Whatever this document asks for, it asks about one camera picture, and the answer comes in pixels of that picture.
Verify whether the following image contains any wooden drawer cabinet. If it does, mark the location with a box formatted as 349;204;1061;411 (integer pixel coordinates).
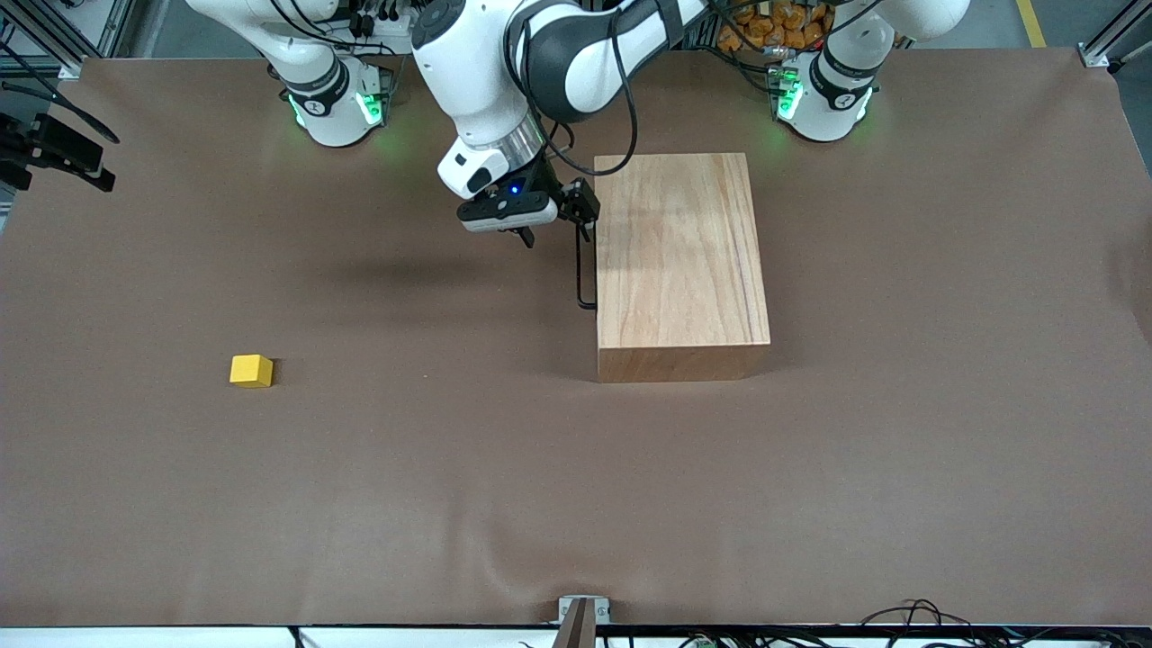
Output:
594;153;771;383

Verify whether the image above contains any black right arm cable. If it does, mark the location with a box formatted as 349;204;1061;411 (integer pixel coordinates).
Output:
0;40;122;145

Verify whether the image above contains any black tangled cable bundle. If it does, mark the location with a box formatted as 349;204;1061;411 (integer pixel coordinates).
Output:
859;597;1152;648

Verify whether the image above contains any yellow wooden block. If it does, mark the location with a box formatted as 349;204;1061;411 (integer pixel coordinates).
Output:
229;355;274;389

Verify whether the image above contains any orange packets pile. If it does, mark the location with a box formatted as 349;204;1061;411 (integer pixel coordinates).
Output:
717;0;831;53

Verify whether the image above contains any brown table cover sheet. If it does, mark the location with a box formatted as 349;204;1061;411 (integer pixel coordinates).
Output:
0;47;1152;629

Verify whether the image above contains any grey metal mount bracket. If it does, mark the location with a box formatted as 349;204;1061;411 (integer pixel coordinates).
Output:
551;594;615;648

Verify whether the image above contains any grey base connector box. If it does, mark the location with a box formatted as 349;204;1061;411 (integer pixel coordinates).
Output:
358;56;404;127
767;61;805;123

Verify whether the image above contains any aluminium frame profile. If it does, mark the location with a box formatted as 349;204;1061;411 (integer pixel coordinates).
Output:
0;0;145;82
1080;0;1152;71

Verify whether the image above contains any white-front drawer with black handle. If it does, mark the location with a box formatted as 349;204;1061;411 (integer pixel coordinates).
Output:
576;220;599;312

